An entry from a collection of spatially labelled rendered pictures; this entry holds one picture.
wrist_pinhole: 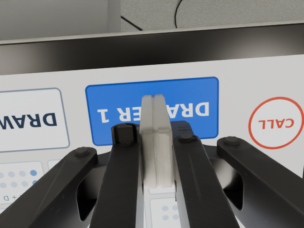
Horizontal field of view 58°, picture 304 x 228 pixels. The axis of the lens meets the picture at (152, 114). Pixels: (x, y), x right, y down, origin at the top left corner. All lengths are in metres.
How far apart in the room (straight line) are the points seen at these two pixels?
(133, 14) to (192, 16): 0.33
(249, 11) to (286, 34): 1.53
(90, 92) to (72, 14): 0.18
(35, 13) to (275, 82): 0.28
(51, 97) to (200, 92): 0.10
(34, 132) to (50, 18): 0.18
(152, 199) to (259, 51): 0.14
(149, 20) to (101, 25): 1.31
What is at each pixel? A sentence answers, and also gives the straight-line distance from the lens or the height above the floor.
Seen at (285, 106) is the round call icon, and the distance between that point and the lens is 0.22.
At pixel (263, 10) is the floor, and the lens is 1.76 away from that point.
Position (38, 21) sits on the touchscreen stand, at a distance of 0.37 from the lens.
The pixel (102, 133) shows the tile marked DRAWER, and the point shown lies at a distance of 0.20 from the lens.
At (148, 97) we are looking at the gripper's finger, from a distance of 0.18.
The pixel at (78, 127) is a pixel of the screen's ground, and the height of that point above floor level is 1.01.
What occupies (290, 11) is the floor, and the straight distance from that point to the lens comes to 1.84.
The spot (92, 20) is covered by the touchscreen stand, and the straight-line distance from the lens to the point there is 0.35.
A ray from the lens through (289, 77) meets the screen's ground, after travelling 0.21.
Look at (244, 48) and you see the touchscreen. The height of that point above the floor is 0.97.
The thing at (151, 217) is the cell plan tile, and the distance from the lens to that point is 0.24.
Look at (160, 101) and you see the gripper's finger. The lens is 0.17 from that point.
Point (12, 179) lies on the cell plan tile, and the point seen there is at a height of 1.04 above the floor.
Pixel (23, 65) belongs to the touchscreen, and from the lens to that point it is 0.21.
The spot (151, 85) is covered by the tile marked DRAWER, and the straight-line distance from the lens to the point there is 0.19.
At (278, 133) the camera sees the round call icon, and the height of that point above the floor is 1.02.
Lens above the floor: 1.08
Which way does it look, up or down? 22 degrees down
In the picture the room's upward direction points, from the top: 176 degrees clockwise
